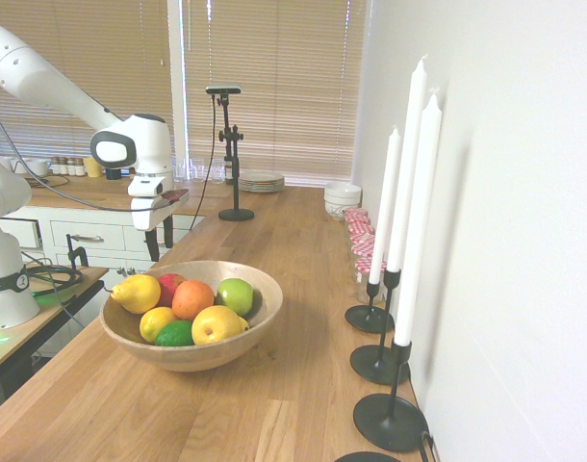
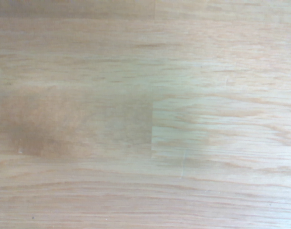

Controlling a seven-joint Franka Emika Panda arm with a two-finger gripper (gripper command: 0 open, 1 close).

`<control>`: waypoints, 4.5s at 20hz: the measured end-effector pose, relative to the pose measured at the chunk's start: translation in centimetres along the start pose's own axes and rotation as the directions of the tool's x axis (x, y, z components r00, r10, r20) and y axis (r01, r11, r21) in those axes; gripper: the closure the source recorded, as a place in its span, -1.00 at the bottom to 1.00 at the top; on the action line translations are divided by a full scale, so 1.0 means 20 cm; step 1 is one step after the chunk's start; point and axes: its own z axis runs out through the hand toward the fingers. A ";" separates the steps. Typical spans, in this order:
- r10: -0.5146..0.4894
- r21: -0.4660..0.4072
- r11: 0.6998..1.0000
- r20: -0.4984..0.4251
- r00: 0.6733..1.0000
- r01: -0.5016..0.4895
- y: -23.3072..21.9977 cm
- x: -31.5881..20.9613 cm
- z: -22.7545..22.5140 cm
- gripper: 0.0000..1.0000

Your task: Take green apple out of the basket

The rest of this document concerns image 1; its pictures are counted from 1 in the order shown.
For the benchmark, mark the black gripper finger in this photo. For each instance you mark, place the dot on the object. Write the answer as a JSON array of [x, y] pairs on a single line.
[[152, 245], [169, 233]]

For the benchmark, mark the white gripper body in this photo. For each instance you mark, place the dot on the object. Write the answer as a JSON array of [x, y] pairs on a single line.
[[146, 202]]

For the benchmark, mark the green apple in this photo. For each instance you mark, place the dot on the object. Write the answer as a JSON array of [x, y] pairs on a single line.
[[236, 294]]

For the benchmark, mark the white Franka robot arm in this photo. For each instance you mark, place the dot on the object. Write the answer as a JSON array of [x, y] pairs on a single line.
[[43, 82]]

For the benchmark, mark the red apple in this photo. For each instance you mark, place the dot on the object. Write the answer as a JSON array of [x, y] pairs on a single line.
[[168, 284]]

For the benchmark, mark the clear drinking glass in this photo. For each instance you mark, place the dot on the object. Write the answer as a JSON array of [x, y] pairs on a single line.
[[218, 171], [179, 171], [196, 169]]

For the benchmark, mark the yellow pear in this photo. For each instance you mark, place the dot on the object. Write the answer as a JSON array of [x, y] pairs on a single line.
[[138, 292]]

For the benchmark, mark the white drawer cabinet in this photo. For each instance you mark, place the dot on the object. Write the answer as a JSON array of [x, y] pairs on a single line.
[[91, 238]]

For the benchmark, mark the yellow cup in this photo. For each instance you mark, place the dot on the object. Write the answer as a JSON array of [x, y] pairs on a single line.
[[92, 168]]

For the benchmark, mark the orange fruit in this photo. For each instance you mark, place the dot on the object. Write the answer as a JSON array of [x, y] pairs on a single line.
[[192, 299]]

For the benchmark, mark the spice jar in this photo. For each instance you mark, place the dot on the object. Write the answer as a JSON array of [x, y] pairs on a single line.
[[80, 168], [56, 166], [63, 167], [71, 167]]

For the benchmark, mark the small yellow lemon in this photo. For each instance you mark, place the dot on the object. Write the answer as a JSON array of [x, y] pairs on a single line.
[[156, 323]]

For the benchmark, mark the black clamp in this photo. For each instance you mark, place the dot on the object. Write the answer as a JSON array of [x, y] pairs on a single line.
[[74, 252]]

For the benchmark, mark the green lime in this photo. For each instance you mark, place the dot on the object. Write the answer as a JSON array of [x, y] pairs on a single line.
[[175, 334]]

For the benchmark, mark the large yellow citrus fruit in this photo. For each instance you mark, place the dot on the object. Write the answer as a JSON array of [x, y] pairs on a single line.
[[215, 325]]

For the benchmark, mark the stack of white plates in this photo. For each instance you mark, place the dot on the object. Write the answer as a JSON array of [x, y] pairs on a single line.
[[261, 182]]

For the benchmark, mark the white cup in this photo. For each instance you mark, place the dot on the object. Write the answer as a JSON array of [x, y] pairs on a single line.
[[37, 167]]

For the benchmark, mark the round wooden fruit bowl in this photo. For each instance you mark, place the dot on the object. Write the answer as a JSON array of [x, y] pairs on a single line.
[[197, 356]]

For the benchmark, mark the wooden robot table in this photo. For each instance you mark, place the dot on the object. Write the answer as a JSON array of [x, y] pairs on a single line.
[[38, 315]]

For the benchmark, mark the stack of white bowls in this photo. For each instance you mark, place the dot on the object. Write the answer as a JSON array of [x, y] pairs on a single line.
[[341, 197]]

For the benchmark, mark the wide beige window blind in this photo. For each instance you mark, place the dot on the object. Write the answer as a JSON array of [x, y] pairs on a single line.
[[284, 86]]

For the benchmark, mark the jar with red checked lid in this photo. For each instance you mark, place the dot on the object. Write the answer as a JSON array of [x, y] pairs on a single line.
[[362, 239], [365, 269], [356, 212], [361, 229], [364, 250], [359, 220]]

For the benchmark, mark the black holder of short candle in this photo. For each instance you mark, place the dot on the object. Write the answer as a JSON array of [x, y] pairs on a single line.
[[368, 318]]

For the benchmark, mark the short white candle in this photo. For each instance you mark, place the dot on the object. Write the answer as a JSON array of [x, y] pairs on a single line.
[[385, 207]]

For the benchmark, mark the black holder of tall candle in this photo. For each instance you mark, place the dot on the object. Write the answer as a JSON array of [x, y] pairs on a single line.
[[377, 366]]

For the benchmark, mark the tall white candle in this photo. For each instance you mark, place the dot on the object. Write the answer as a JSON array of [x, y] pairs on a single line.
[[409, 168]]

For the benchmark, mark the medium white candle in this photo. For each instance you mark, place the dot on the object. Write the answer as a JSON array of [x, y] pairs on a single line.
[[418, 226]]

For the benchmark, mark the black holder of medium candle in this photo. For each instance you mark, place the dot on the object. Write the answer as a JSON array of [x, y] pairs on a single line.
[[390, 423]]

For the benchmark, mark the black round holder base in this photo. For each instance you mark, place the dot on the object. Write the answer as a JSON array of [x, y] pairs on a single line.
[[368, 457]]

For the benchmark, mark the dark red wrist camera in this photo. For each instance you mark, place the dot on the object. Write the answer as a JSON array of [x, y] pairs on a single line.
[[175, 195]]

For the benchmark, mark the black camera on stand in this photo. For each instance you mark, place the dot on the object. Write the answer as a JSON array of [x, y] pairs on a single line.
[[235, 212]]

